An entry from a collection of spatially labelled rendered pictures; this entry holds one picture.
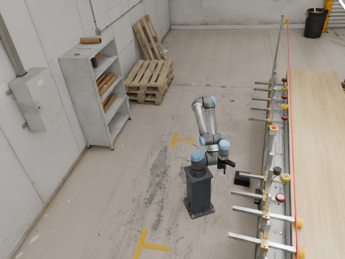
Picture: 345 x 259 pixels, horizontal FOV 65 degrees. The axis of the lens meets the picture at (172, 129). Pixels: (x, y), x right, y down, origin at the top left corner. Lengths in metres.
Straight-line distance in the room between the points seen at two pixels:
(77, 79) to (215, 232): 2.63
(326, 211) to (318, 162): 0.58
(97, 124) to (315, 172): 2.97
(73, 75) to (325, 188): 3.21
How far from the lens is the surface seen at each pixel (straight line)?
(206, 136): 2.42
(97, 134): 4.37
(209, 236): 3.29
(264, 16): 9.68
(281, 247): 2.19
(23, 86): 3.16
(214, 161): 2.90
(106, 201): 3.76
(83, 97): 4.05
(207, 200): 3.31
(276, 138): 3.59
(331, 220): 2.53
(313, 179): 2.78
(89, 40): 4.22
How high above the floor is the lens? 2.80
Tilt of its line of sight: 37 degrees down
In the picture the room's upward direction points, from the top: 5 degrees counter-clockwise
